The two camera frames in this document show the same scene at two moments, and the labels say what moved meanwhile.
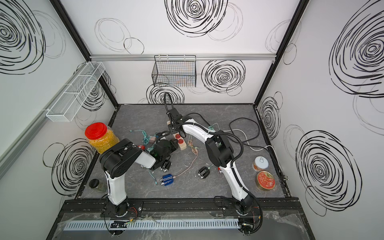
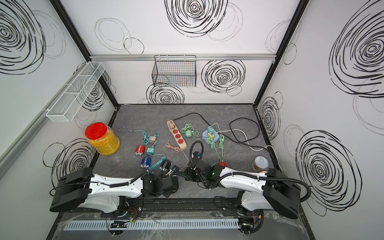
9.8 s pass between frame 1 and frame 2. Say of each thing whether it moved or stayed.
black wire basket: stayed
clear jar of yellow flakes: stayed
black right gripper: moved
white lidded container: stayed
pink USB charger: stayed
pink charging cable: moved
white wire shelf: stayed
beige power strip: stayed
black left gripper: moved
